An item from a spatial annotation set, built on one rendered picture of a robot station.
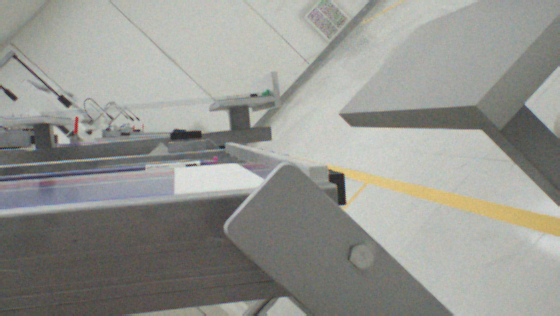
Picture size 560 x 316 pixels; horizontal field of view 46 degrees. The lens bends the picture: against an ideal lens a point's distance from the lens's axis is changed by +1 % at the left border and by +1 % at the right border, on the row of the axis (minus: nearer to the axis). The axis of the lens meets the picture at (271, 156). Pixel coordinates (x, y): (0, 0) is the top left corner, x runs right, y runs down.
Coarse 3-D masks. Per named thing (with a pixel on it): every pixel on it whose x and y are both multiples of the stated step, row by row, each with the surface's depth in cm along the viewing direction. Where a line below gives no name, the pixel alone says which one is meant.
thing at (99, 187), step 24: (168, 168) 64; (192, 168) 62; (216, 168) 59; (240, 168) 57; (264, 168) 55; (0, 192) 49; (24, 192) 48; (48, 192) 46; (72, 192) 45; (96, 192) 43; (120, 192) 42; (144, 192) 41; (168, 192) 40; (192, 192) 40
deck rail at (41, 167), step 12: (132, 156) 103; (144, 156) 103; (156, 156) 103; (168, 156) 103; (180, 156) 103; (0, 168) 99; (12, 168) 100; (24, 168) 100; (36, 168) 100; (48, 168) 100; (60, 168) 101; (72, 168) 101; (84, 168) 101; (96, 168) 101
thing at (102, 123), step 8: (72, 96) 725; (80, 104) 669; (88, 104) 670; (112, 104) 722; (120, 112) 700; (104, 120) 664; (112, 120) 699; (104, 128) 659; (120, 128) 697; (128, 128) 698; (80, 136) 660
